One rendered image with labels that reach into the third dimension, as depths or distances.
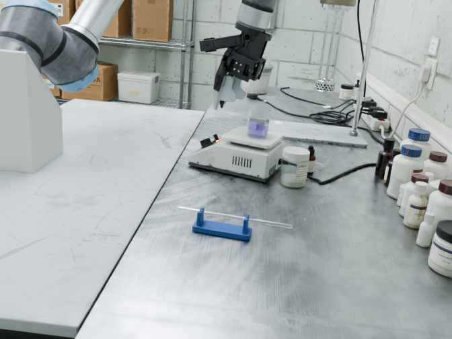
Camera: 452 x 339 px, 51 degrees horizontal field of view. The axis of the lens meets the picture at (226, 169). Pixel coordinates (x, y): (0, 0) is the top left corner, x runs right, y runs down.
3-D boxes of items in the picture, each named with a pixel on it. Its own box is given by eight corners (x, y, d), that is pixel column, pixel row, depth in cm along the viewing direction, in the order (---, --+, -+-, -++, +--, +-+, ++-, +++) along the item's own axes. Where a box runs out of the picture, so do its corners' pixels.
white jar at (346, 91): (336, 97, 217) (338, 83, 215) (348, 97, 219) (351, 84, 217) (342, 100, 212) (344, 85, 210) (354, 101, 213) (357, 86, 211)
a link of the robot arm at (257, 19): (235, 1, 105) (250, 3, 112) (229, 21, 107) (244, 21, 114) (265, 12, 103) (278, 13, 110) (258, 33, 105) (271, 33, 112)
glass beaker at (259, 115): (255, 133, 113) (259, 100, 111) (273, 139, 110) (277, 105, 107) (238, 136, 109) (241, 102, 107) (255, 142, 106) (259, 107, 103)
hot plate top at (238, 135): (218, 139, 107) (219, 135, 107) (239, 128, 118) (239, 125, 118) (269, 149, 103) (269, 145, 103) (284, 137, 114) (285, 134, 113)
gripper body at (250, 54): (246, 85, 109) (264, 33, 104) (214, 71, 112) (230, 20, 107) (259, 82, 116) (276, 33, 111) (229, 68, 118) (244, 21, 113)
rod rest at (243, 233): (191, 231, 81) (192, 212, 80) (196, 223, 84) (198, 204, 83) (248, 241, 79) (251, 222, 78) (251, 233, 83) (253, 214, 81)
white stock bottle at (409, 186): (395, 215, 95) (403, 175, 92) (404, 209, 98) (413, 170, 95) (418, 223, 92) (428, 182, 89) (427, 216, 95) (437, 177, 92)
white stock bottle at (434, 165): (446, 197, 107) (457, 155, 103) (434, 202, 103) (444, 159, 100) (423, 189, 111) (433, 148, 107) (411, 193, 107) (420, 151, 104)
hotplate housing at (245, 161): (185, 166, 112) (187, 134, 110) (209, 153, 124) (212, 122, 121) (275, 186, 105) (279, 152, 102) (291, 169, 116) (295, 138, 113)
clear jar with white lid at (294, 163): (273, 183, 106) (277, 149, 104) (288, 177, 111) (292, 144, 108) (296, 191, 103) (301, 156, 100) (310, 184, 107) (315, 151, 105)
